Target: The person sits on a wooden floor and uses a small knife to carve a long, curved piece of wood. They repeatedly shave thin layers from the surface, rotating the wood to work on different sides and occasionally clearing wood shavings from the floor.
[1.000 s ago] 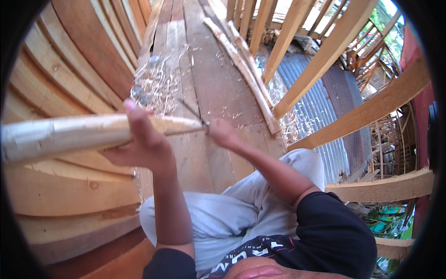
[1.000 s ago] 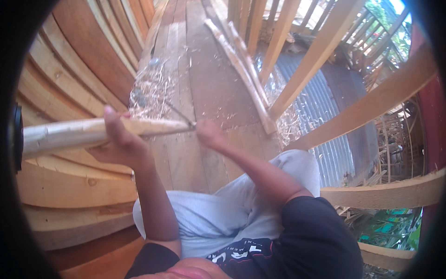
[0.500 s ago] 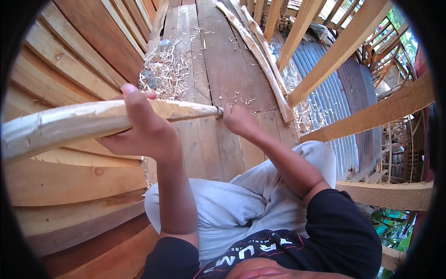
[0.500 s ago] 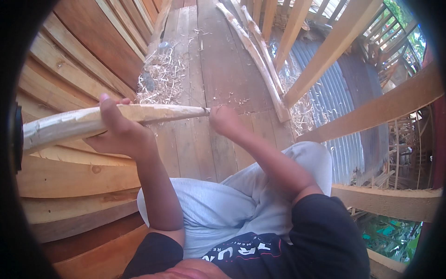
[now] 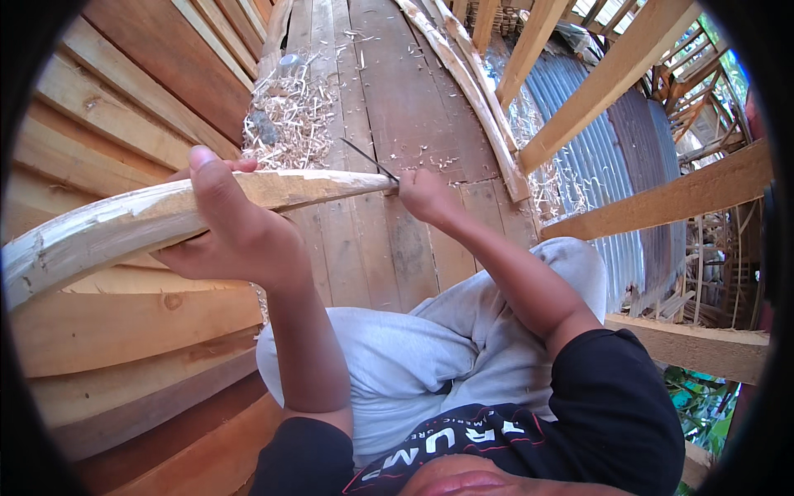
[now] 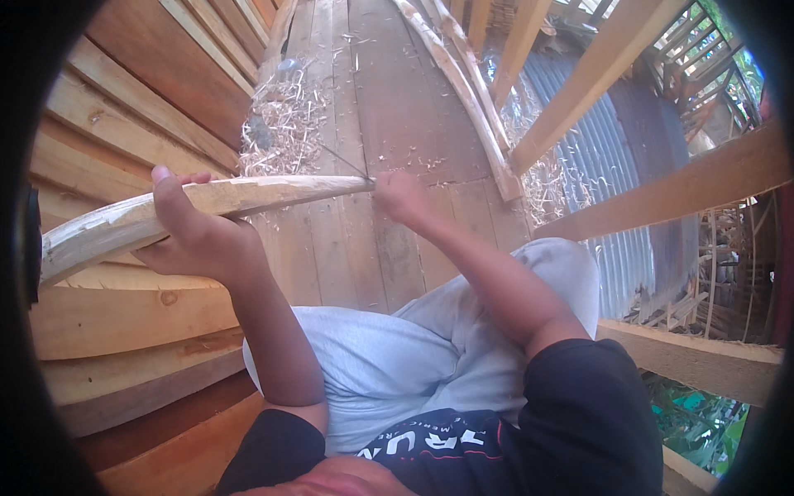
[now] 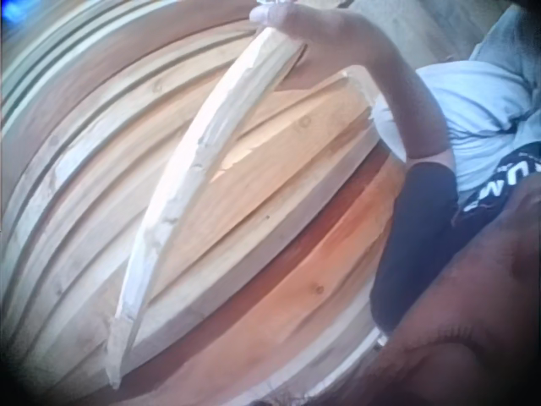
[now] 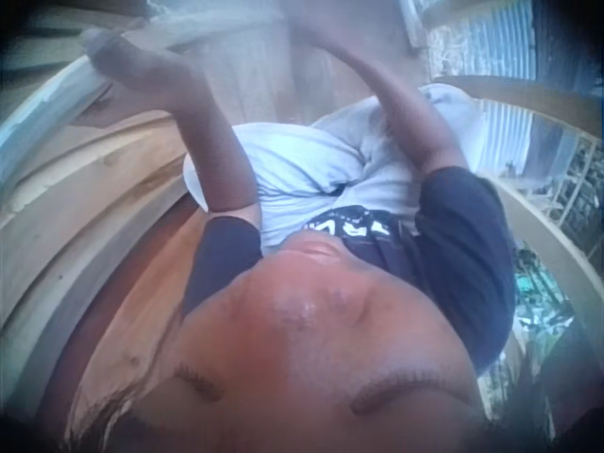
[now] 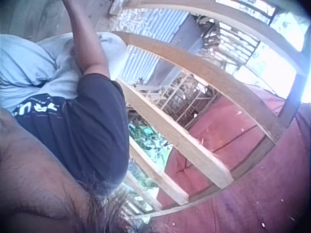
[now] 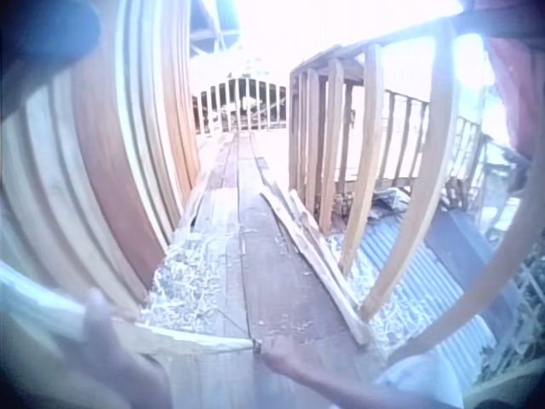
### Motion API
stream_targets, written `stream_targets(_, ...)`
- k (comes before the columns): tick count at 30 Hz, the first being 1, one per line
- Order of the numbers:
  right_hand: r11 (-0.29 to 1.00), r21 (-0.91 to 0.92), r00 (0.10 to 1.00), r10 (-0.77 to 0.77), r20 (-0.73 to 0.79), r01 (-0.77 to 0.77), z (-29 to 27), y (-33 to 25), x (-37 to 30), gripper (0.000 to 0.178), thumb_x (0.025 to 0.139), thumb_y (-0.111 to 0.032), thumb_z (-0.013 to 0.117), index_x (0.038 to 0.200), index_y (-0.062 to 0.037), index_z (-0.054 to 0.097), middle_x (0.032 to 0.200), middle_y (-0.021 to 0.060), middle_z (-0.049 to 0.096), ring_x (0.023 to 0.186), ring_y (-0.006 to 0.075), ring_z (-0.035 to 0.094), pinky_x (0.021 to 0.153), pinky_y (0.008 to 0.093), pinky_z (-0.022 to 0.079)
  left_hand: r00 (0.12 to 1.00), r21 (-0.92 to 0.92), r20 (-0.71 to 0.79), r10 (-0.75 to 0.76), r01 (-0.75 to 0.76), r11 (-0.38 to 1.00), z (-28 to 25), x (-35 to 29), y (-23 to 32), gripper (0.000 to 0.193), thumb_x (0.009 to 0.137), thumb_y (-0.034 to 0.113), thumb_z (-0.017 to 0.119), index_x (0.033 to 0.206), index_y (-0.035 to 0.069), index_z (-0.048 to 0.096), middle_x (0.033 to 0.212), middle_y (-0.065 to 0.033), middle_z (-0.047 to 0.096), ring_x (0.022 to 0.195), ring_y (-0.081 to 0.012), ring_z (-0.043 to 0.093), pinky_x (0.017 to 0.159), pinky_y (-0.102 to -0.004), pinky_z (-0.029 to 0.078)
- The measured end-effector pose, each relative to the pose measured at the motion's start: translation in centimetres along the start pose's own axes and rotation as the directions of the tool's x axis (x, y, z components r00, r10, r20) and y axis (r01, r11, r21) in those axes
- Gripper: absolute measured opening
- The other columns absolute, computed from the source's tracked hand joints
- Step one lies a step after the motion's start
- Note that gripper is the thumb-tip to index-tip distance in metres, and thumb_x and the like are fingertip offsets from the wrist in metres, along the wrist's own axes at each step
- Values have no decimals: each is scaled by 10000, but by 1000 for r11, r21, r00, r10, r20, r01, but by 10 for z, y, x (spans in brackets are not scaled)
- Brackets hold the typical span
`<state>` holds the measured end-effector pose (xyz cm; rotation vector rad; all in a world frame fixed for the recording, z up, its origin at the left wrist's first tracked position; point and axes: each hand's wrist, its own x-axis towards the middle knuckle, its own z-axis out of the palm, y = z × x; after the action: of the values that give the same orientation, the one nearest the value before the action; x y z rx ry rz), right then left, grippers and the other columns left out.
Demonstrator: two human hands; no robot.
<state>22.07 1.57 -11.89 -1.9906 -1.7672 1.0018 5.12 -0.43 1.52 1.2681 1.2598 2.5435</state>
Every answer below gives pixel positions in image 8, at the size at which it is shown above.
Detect person's left hand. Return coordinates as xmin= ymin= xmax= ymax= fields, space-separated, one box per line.
xmin=82 ymin=26 xmax=202 ymax=98

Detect pale grey wooden plank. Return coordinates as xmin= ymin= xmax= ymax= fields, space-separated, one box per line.
xmin=0 ymin=11 xmax=284 ymax=190

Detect light wooden board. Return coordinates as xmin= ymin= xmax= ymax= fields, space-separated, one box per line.
xmin=0 ymin=110 xmax=194 ymax=341

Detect person's legs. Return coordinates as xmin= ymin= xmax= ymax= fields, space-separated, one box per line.
xmin=182 ymin=82 xmax=488 ymax=249

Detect reddish brown wooden board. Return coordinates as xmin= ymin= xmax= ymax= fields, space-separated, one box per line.
xmin=44 ymin=195 xmax=218 ymax=440

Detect corrugated metal sheet fence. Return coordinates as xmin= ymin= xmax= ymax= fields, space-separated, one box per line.
xmin=422 ymin=0 xmax=542 ymax=166

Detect brown wooden beam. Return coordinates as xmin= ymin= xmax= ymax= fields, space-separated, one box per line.
xmin=433 ymin=74 xmax=603 ymax=141

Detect brown wooden post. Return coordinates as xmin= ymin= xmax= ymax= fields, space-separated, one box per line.
xmin=195 ymin=18 xmax=306 ymax=126

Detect curved light wooden rail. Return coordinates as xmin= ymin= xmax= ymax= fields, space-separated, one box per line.
xmin=474 ymin=167 xmax=604 ymax=341

